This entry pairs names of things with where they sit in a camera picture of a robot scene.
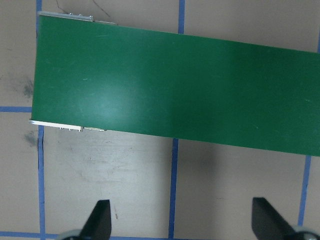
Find thin conveyor power wire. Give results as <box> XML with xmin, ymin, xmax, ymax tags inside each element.
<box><xmin>55</xmin><ymin>0</ymin><xmax>111</xmax><ymax>18</ymax></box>

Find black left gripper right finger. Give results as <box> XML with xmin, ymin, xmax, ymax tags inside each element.
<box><xmin>251</xmin><ymin>197</ymin><xmax>296</xmax><ymax>240</ymax></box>

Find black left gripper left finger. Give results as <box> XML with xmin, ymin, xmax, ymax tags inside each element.
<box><xmin>79</xmin><ymin>199</ymin><xmax>112</xmax><ymax>240</ymax></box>

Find green conveyor belt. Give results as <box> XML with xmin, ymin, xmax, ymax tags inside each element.
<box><xmin>31</xmin><ymin>12</ymin><xmax>320</xmax><ymax>156</ymax></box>

